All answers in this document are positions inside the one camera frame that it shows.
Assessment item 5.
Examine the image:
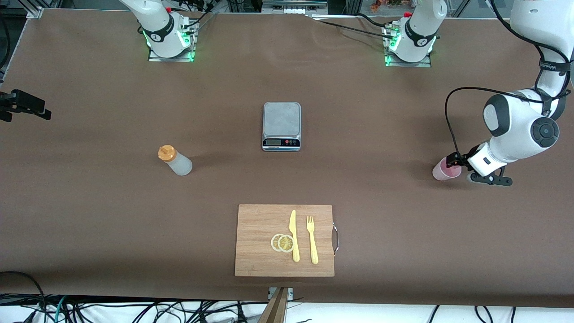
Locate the pink plastic cup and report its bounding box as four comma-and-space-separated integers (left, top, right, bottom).
432, 156, 462, 181

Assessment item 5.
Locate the translucent sauce bottle orange cap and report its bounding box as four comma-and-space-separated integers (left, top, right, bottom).
158, 144, 193, 176

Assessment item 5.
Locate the yellow plastic fork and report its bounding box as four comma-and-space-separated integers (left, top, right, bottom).
306, 215, 319, 265

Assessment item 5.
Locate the silver digital kitchen scale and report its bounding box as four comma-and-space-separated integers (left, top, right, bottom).
262, 102, 301, 152

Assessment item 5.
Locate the yellow plastic knife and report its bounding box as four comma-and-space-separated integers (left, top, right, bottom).
289, 210, 300, 263

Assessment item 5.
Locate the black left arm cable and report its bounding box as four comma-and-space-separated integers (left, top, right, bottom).
445, 0, 572, 155

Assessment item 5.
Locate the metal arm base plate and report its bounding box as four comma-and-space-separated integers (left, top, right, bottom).
148, 13, 196, 62
384, 25, 432, 68

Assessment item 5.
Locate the black table cable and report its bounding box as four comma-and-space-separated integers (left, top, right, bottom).
314, 20, 396, 39
357, 13, 395, 34

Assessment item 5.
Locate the black floor cable loop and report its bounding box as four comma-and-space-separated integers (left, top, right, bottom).
0, 271, 45, 323

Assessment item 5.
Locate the black base cable bundle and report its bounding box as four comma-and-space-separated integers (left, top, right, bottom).
179, 0, 217, 33

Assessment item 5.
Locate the green floor cable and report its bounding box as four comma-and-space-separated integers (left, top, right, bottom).
53, 296, 68, 323

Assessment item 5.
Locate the wooden cutting board metal handle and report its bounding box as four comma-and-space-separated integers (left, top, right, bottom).
235, 204, 339, 277

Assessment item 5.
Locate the grey metal rail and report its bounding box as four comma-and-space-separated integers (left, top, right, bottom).
262, 0, 328, 14

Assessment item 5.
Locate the wooden post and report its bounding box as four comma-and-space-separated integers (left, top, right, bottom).
258, 287, 290, 323

